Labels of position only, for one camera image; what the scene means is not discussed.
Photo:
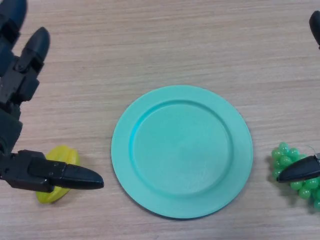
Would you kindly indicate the green grapes bunch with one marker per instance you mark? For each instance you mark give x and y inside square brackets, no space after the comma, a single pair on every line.
[283,157]

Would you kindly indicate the yellow starfruit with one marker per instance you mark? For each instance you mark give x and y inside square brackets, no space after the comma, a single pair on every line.
[62,153]

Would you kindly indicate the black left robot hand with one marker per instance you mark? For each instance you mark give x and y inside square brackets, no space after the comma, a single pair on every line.
[17,82]

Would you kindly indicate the green round plate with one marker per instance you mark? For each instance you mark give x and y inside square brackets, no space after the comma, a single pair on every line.
[182,152]

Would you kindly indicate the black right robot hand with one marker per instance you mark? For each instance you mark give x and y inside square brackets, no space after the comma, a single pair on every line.
[301,171]

